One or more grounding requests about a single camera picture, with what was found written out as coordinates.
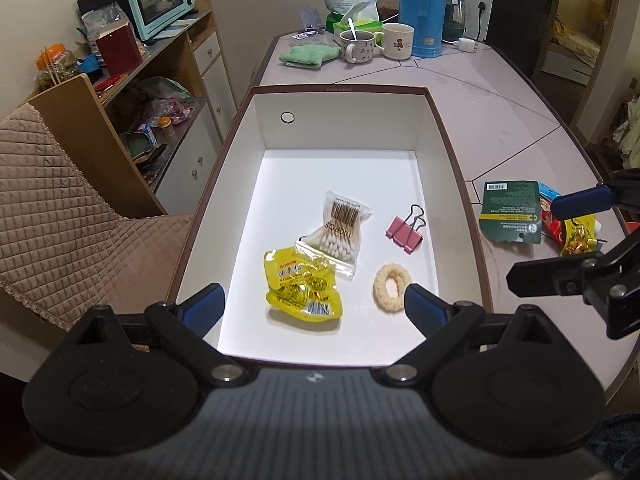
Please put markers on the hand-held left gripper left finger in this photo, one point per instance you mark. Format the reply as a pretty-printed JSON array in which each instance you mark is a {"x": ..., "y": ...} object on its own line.
[{"x": 206, "y": 305}]

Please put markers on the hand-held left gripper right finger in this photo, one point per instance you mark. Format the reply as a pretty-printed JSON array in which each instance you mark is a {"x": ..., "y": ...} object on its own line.
[{"x": 424, "y": 306}]

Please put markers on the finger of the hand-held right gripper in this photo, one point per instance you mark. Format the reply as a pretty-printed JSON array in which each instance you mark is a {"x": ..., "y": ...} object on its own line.
[
  {"x": 545, "y": 274},
  {"x": 582, "y": 201}
]

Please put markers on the light blue packet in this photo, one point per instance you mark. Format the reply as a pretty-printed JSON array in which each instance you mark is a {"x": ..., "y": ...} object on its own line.
[{"x": 548, "y": 191}]

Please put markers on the yellow candy packet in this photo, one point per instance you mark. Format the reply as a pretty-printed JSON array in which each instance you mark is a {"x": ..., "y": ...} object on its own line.
[{"x": 577, "y": 240}]

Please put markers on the red snack packet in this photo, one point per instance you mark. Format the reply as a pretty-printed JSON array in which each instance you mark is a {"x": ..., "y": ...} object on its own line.
[{"x": 552, "y": 227}]

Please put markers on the dark green packet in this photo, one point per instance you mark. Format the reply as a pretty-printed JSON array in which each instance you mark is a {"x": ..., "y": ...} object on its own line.
[{"x": 510, "y": 210}]

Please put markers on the white cardboard box brown rim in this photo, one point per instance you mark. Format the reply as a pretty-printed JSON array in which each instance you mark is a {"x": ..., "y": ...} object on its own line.
[{"x": 350, "y": 125}]

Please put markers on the beige hair scrunchie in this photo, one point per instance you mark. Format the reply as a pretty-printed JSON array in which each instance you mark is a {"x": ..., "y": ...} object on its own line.
[{"x": 380, "y": 280}]

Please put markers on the pink binder clip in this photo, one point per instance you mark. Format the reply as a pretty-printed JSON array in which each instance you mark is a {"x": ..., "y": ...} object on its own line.
[{"x": 402, "y": 235}]

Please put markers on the yellow snack packet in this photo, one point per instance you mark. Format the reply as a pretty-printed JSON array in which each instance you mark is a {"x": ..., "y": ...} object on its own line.
[{"x": 300, "y": 285}]

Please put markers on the cotton swab packet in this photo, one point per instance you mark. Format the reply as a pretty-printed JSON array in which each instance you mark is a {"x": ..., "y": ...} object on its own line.
[{"x": 335, "y": 230}]

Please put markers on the small orange lid bottle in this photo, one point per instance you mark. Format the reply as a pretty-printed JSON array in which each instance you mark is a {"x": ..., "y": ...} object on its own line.
[{"x": 165, "y": 127}]

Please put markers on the beige quilted chair cover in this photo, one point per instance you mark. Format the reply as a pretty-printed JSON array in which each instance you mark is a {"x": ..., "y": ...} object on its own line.
[{"x": 55, "y": 200}]

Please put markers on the white charger plug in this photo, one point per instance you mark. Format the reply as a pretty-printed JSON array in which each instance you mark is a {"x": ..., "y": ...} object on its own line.
[{"x": 467, "y": 45}]

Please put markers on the black refrigerator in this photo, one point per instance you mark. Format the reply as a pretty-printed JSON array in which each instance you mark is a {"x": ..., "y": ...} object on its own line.
[{"x": 520, "y": 15}]

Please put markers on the pink plastic bag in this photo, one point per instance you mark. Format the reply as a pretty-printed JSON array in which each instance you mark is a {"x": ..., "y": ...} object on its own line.
[{"x": 175, "y": 110}]

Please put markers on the green plastic bag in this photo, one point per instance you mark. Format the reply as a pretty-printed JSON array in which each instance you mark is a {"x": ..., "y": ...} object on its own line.
[{"x": 160, "y": 91}]

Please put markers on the wooden sideboard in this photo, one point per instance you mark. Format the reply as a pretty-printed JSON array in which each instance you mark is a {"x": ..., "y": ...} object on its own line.
[{"x": 210, "y": 75}]

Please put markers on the white printed mug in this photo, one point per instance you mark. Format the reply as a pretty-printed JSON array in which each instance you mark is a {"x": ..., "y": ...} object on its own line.
[{"x": 397, "y": 40}]

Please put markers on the blue thermos flask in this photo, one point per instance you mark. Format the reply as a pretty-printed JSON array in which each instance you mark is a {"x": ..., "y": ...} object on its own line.
[{"x": 422, "y": 5}]

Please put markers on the green cloth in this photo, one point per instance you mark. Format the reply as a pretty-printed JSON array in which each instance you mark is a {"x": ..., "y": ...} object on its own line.
[{"x": 307, "y": 55}]

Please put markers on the dark red box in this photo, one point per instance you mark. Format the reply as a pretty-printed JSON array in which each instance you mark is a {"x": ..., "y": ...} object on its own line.
[{"x": 117, "y": 50}]

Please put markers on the orange lid glass jar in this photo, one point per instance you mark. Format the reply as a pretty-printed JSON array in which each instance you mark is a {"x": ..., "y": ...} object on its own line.
[{"x": 55, "y": 67}]

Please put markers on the green tissue pack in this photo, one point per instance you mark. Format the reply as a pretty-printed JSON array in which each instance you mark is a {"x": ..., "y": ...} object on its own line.
[{"x": 360, "y": 22}]

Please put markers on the white spoon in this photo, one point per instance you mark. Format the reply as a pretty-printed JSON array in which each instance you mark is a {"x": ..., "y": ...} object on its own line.
[{"x": 352, "y": 27}]

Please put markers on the clear plastic bag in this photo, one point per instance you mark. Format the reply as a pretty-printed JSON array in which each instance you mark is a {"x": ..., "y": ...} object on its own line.
[{"x": 102, "y": 22}]

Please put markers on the small clear packet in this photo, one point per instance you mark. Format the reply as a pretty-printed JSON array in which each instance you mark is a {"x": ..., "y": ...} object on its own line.
[{"x": 310, "y": 20}]

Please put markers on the black microwave oven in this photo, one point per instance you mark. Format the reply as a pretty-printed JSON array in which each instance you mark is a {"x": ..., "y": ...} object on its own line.
[{"x": 100, "y": 2}]

